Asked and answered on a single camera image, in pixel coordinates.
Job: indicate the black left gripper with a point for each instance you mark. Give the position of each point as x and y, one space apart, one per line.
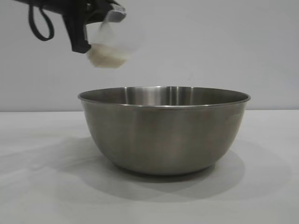
65 5

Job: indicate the clear plastic measuring cup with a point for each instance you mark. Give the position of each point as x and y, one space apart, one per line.
107 39

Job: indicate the white rice grains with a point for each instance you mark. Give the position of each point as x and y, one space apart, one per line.
107 57

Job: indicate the stainless steel mixing bowl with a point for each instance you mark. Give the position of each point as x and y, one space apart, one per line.
163 135

